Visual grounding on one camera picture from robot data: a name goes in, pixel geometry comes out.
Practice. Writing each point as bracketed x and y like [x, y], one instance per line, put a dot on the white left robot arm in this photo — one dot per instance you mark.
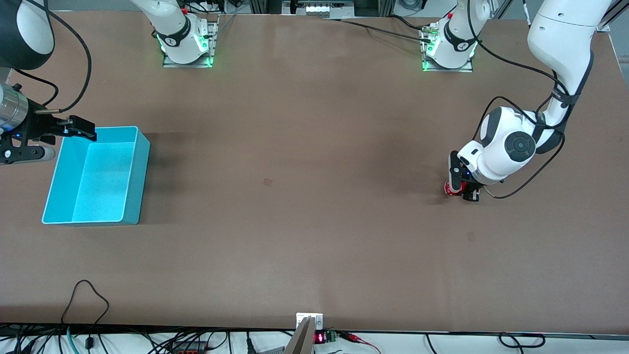
[560, 29]

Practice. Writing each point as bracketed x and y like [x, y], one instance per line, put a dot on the device with white lights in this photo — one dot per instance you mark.
[318, 7]

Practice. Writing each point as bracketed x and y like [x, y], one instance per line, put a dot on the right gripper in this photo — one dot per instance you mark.
[39, 126]

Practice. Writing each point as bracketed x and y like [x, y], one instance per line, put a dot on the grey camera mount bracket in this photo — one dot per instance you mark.
[304, 339]

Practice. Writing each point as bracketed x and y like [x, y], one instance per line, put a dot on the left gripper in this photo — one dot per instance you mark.
[472, 192]

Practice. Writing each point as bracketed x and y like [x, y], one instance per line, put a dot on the blue plastic box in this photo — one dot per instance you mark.
[105, 177]

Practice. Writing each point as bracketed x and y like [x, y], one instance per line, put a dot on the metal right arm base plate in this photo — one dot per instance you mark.
[169, 63]

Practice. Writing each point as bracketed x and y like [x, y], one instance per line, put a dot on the aluminium profile frame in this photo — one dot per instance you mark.
[265, 6]

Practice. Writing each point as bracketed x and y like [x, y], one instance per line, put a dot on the module with red display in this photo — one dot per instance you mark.
[320, 338]

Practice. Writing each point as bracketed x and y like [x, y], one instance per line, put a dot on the red beetle toy car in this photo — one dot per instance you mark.
[448, 189]

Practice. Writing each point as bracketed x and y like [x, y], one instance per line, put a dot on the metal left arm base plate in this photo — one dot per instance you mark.
[464, 68]

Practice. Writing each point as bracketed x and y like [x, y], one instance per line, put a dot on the red and black clip leads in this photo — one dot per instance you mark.
[355, 338]

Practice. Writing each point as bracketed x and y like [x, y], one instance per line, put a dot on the silver table corner bracket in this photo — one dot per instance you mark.
[603, 27]

